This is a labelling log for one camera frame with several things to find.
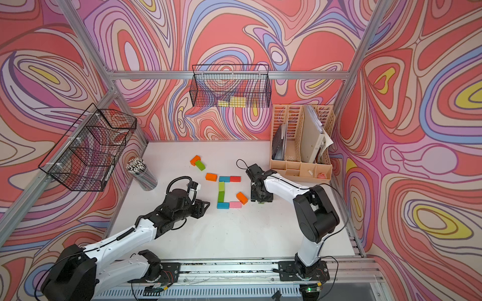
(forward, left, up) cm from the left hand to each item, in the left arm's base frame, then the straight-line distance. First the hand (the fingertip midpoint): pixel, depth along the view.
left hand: (207, 203), depth 84 cm
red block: (+18, -12, -7) cm, 23 cm away
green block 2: (+8, -5, -8) cm, 12 cm away
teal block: (+18, -6, -7) cm, 20 cm away
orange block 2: (+19, +1, -7) cm, 20 cm away
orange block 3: (+7, -15, -8) cm, 19 cm away
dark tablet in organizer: (+33, -36, +4) cm, 49 cm away
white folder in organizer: (+25, -50, +16) cm, 58 cm away
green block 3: (+4, -26, -8) cm, 27 cm away
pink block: (+3, -12, -8) cm, 15 cm away
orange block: (+30, +12, -5) cm, 33 cm away
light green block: (+14, -5, -8) cm, 17 cm away
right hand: (+3, -25, -6) cm, 26 cm away
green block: (+27, +9, -7) cm, 29 cm away
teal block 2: (+3, -6, -7) cm, 10 cm away
